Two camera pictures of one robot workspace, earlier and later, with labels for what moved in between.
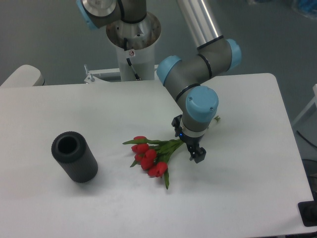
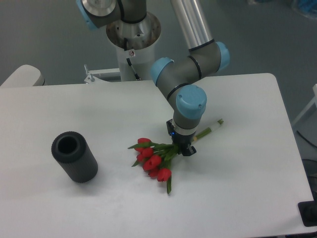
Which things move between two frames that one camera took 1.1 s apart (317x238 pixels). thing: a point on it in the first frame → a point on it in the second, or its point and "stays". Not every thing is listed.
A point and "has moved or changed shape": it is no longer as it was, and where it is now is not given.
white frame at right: x=314 y=101 stays
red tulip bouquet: x=152 y=154 has moved or changed shape
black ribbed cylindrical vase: x=71 y=149 stays
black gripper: x=197 y=153 → x=179 y=140
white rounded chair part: x=25 y=75 stays
